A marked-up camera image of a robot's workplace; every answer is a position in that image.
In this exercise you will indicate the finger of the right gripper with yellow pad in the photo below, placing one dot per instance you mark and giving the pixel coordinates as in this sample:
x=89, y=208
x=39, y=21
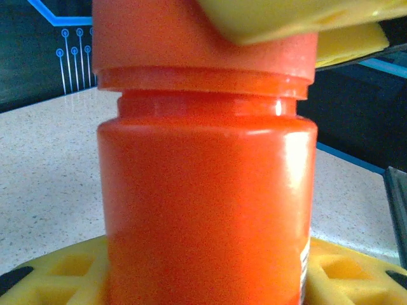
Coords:
x=286, y=16
x=349, y=41

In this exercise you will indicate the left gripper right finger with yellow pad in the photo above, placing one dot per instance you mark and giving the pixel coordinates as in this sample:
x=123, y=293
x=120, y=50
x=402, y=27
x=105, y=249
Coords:
x=349, y=279

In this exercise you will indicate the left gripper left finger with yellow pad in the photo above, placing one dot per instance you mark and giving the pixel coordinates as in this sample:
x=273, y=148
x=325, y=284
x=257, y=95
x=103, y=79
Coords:
x=63, y=279

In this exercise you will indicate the orange bottle cap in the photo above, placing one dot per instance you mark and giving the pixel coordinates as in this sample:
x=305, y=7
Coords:
x=152, y=38

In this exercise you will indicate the orange pill bottle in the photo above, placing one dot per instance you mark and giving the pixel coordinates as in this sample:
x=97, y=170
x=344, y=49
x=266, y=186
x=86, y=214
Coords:
x=206, y=206

